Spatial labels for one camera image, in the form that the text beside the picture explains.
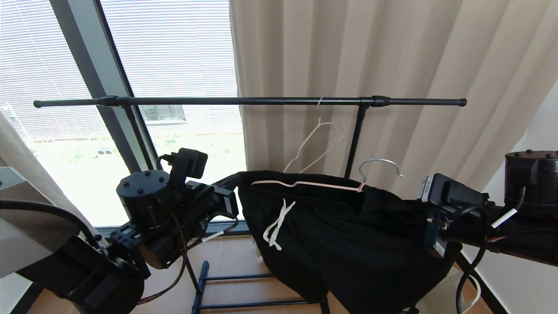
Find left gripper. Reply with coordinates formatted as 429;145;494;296
140;182;240;269

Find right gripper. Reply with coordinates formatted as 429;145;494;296
425;208;502;259

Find pink clothes hanger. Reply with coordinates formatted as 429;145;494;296
283;116;346;175
251;158;404;193

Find black shorts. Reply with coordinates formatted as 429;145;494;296
238;171;463;314

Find white laundry basket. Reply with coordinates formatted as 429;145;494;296
416;266;482;314

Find black clothes rack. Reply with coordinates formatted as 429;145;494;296
34;95;467;314

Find window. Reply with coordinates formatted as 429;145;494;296
0;0;249;236

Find beige curtain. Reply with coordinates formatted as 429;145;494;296
230;0;558;205
0;111;97;236

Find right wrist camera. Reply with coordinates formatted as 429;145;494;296
418;173;495;211

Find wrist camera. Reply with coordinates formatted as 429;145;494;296
418;173;495;211
156;148;209;189

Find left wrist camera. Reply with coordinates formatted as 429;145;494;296
156;148;209;189

